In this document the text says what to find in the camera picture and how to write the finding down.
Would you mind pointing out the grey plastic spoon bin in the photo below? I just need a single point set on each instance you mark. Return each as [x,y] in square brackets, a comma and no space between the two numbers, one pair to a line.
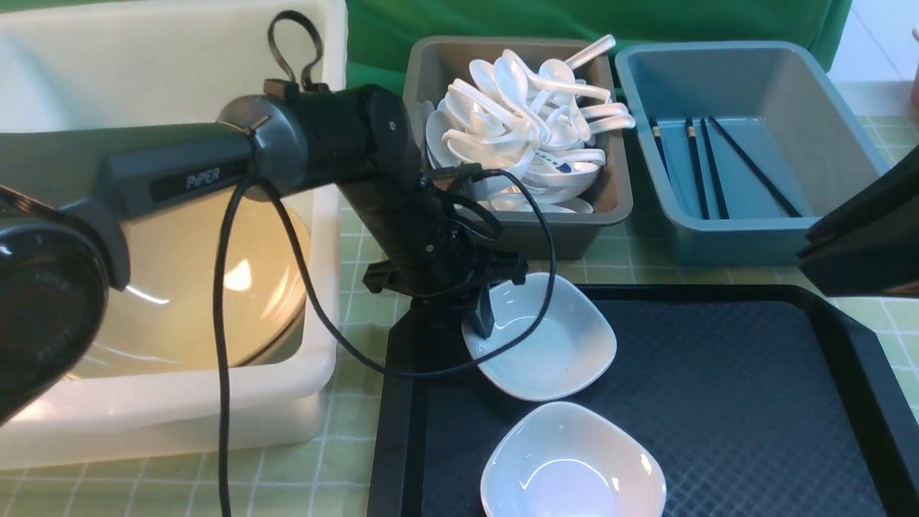
[436,61]

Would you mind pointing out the black chopstick gold band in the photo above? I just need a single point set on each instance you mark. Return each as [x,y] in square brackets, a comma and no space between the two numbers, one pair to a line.
[692,141]
[658,140]

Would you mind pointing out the white spoon with blue mark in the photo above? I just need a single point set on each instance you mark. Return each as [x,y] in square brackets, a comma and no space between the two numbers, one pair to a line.
[568,176]

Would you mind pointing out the large white plastic tub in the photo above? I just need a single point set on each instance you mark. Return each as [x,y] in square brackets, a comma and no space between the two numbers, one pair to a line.
[147,63]

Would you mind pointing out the black chopstick gold band right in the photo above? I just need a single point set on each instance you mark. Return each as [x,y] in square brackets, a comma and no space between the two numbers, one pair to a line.
[692,141]

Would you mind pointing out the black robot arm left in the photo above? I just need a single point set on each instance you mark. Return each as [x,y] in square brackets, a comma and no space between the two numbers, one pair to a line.
[66,196]

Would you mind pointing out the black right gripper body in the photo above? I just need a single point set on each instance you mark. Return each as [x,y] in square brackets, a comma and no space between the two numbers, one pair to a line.
[868,246]

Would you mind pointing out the green checkered table mat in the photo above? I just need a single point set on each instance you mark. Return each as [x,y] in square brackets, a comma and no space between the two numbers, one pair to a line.
[329,476]

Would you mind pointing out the white square dish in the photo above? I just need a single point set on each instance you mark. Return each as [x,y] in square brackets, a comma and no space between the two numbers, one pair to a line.
[572,346]
[563,459]

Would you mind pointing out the black chopstick gold band left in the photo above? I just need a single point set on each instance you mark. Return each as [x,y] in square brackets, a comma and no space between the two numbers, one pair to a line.
[658,140]

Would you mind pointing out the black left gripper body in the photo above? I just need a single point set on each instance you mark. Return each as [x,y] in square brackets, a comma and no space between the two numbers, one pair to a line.
[431,253]

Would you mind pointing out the black serving tray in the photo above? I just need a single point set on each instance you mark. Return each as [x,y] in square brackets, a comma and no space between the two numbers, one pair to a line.
[756,400]

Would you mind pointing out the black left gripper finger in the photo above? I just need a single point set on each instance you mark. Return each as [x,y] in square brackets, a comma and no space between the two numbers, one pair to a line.
[480,317]

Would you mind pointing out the green backdrop cloth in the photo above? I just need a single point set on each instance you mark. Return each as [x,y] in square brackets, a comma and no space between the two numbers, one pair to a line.
[381,34]

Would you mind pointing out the white spoon top of pile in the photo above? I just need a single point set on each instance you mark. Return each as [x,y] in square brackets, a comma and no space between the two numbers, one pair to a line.
[556,76]

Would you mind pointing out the white spoon sticking up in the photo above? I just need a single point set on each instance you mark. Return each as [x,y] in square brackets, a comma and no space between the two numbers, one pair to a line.
[596,49]

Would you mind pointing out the blue plastic chopstick bin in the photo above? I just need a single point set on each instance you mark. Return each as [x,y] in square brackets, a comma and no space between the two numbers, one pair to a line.
[775,100]

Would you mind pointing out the beige bowl in tub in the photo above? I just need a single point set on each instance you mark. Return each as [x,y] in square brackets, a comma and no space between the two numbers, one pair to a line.
[162,322]

